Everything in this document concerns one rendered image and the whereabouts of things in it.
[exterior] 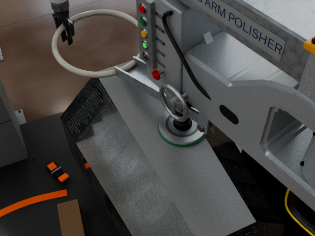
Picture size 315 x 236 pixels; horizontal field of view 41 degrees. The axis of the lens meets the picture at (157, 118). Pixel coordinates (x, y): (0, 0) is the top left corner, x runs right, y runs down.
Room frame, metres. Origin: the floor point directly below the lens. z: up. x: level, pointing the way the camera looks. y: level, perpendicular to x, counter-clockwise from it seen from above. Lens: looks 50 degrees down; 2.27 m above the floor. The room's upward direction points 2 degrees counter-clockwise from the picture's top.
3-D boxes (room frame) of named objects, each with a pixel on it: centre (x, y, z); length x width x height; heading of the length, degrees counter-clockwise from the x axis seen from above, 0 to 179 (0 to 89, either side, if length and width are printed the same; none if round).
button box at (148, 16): (1.17, 0.02, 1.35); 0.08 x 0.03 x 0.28; 37
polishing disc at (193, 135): (1.18, -0.11, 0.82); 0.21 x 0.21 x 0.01
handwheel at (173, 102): (1.01, -0.09, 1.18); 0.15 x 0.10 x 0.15; 37
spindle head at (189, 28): (1.11, -0.16, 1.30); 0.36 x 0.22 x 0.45; 37
